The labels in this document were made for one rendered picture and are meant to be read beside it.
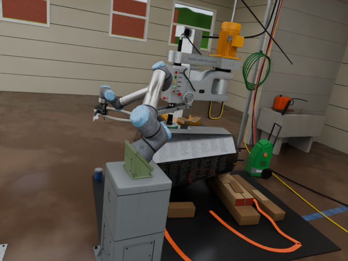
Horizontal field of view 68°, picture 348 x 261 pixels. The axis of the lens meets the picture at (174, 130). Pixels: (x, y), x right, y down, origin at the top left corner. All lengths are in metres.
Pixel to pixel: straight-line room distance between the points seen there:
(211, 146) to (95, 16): 6.58
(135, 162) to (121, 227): 0.46
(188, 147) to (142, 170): 1.12
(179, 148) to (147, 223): 1.10
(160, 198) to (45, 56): 7.24
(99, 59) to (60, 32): 1.30
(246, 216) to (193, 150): 0.92
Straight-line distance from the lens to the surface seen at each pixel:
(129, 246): 2.10
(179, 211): 2.95
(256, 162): 4.30
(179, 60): 2.94
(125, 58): 9.01
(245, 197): 3.22
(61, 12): 8.69
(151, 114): 1.80
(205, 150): 2.97
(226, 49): 3.32
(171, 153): 2.79
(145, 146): 1.85
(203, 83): 3.16
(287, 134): 5.64
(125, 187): 1.78
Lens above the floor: 1.75
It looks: 17 degrees down
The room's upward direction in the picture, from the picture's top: 8 degrees clockwise
